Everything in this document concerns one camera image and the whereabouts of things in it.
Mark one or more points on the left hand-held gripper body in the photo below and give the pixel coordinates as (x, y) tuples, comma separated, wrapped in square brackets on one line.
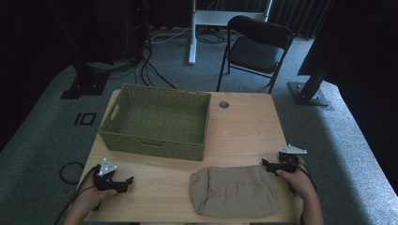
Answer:
[(105, 181)]

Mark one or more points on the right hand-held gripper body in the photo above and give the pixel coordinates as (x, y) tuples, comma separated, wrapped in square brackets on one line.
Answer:
[(287, 162)]

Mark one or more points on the khaki shorts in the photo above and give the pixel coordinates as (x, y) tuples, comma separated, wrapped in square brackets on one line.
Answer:
[(234, 192)]

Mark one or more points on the green woven basket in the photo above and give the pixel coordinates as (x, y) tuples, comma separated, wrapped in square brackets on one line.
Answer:
[(156, 122)]

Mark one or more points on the person's right hand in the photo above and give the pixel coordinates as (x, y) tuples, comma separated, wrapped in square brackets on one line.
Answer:
[(297, 182)]

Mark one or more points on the person's left hand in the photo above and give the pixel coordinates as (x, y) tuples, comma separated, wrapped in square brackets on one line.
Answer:
[(90, 198)]

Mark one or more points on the black folding chair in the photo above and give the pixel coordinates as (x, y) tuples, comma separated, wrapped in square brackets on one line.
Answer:
[(255, 53)]

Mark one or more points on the dark pleated curtain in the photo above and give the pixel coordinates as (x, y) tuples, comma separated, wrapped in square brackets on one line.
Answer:
[(297, 15)]

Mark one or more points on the dark equipment rack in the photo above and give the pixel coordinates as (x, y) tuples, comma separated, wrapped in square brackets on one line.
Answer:
[(134, 28)]

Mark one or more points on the black stand with base plate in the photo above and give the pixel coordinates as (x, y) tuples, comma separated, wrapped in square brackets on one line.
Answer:
[(308, 95), (86, 86)]

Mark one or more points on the white desk frame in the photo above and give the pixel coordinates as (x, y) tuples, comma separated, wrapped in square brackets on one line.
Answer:
[(219, 17)]

